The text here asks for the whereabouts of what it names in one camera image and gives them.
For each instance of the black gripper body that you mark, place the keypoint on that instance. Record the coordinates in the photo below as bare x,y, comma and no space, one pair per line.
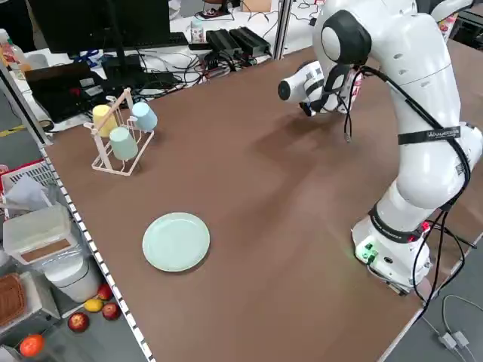
329,81

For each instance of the white drink bottle pink label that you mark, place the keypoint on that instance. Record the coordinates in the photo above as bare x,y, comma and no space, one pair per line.
355,92

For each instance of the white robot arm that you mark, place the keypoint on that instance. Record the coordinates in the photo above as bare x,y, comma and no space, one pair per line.
453,5
415,49

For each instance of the brown cardboard box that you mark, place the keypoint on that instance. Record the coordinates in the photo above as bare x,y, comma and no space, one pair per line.
256,4

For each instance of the black power strip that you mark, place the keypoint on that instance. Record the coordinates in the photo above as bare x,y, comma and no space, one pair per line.
164,78

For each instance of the black keyboard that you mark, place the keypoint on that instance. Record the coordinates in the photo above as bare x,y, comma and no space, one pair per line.
162,39

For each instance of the light blue cup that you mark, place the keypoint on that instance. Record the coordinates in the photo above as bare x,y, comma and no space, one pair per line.
145,117

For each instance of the black monitor stand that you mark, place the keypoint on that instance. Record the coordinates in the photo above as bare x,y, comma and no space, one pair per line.
120,56

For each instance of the light green cup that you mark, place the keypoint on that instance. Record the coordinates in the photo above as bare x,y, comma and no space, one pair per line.
123,145

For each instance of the light green plate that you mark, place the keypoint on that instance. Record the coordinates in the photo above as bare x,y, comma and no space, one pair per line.
176,241

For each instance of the yellow cup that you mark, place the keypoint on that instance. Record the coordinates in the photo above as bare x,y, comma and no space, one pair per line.
101,117

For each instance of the blue white packet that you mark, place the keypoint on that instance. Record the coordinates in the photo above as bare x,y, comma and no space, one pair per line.
87,56

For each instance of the black computer monitor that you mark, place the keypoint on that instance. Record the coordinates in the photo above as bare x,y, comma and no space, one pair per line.
75,22

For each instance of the black laptop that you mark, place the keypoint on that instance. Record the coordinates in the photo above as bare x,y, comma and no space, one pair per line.
60,94

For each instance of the white power adapter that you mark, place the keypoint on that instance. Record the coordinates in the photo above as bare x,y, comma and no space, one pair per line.
461,338
447,340

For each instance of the grey cup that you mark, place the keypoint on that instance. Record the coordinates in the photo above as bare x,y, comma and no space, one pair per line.
36,62

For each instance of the red apple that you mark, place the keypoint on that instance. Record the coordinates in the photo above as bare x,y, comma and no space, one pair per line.
111,311
105,292
78,321

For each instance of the white plastic basket red rim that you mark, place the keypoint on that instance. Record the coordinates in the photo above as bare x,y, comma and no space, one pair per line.
30,173

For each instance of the grey cloth bag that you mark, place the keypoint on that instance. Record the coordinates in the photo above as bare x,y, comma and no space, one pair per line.
26,194

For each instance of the yellow lemon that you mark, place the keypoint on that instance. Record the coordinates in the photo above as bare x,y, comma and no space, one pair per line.
93,305

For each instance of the white round bin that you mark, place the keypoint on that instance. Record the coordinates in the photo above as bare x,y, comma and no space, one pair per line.
71,281

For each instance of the white lidded container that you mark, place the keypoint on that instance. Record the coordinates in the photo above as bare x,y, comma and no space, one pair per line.
34,230

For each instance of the brown wicker basket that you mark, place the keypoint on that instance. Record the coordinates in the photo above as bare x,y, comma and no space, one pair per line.
11,301

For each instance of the orange fruit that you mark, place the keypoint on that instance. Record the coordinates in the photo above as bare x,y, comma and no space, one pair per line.
32,345

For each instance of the aluminium frame post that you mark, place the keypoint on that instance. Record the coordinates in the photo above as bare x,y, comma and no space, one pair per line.
283,30
28,109

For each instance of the aluminium table frame rail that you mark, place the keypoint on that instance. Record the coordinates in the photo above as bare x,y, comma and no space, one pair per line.
98,258

